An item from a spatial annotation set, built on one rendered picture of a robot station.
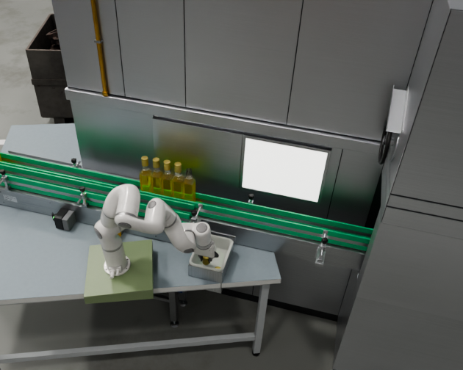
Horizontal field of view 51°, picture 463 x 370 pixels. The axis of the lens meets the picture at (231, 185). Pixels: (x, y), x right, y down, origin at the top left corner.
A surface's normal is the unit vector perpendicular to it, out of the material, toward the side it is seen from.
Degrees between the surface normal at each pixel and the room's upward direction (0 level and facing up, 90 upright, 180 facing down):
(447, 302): 90
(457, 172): 90
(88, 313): 0
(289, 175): 90
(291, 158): 90
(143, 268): 4
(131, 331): 0
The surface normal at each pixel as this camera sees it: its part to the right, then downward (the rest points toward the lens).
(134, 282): 0.00, -0.75
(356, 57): -0.26, 0.60
